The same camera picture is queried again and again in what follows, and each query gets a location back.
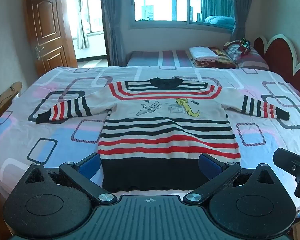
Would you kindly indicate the red scalloped headboard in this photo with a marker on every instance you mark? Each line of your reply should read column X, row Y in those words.
column 282, row 55

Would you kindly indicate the grey-blue window curtain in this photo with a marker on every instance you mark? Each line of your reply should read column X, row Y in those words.
column 241, row 7
column 112, row 22

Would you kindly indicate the teal quilt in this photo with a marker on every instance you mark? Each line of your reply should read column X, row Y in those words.
column 220, row 20

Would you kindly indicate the wooden side table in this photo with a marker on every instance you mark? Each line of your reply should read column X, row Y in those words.
column 3, row 102

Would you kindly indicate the colourful shiny bow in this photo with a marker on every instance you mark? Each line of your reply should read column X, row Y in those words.
column 245, row 43

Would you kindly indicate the white framed sliding window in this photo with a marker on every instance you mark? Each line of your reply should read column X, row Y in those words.
column 182, row 1

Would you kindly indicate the folded white cloth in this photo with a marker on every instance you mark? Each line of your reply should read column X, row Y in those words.
column 202, row 52

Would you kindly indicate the folded red patterned blanket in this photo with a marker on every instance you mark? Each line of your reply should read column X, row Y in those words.
column 215, row 61

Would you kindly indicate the striped cartoon knit sweater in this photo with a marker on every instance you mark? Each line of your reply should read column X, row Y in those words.
column 165, row 135

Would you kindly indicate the brown wooden door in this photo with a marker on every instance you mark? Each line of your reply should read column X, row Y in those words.
column 48, row 33

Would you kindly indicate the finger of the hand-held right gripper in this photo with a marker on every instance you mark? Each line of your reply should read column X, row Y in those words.
column 286, row 161

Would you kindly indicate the bed with patterned sheet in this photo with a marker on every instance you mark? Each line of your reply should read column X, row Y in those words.
column 52, row 140

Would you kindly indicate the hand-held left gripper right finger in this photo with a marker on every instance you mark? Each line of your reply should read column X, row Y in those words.
column 208, row 167

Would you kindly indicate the bed with striped sheet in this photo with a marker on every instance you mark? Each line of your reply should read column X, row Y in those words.
column 162, row 58

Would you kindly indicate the sheer white curtain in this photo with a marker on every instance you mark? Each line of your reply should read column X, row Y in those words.
column 81, row 17

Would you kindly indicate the striped red pillow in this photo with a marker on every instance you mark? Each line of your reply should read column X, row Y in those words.
column 247, row 56

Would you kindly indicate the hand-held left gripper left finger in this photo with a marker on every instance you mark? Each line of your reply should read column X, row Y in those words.
column 88, row 167

